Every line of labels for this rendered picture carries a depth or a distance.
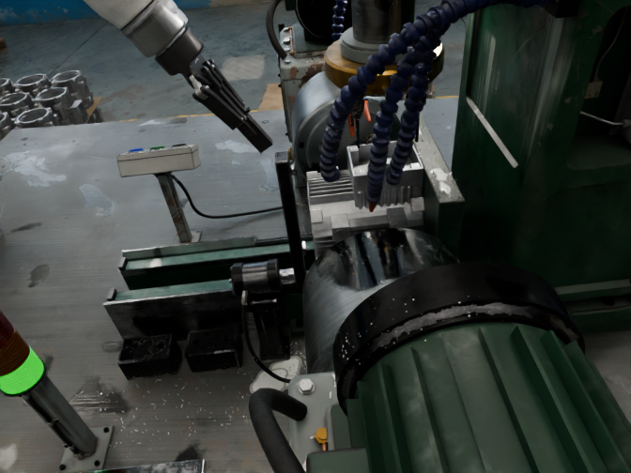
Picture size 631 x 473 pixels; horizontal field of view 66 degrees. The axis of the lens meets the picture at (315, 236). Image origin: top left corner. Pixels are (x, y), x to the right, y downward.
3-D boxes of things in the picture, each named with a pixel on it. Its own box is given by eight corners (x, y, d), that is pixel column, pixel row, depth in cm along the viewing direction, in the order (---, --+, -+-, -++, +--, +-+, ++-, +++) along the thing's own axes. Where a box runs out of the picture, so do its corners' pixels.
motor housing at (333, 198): (403, 219, 107) (406, 143, 94) (423, 280, 92) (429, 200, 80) (313, 228, 107) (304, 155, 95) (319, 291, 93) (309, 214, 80)
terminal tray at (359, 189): (409, 171, 94) (410, 138, 89) (422, 203, 86) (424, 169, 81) (347, 177, 94) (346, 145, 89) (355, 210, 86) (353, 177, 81)
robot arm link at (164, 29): (168, -18, 74) (195, 15, 78) (128, 20, 78) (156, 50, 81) (157, -2, 68) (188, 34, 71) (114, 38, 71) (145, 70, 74)
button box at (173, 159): (201, 164, 116) (197, 142, 114) (194, 169, 109) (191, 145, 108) (130, 172, 116) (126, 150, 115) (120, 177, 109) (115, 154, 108)
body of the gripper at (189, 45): (183, 35, 71) (225, 83, 76) (191, 18, 78) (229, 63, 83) (147, 65, 74) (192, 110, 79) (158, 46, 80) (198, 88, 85)
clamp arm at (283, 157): (310, 274, 86) (292, 149, 69) (311, 286, 84) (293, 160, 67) (290, 276, 86) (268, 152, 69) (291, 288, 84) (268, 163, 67)
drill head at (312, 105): (380, 125, 141) (380, 38, 124) (407, 199, 113) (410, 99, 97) (296, 135, 141) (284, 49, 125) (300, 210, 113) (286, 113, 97)
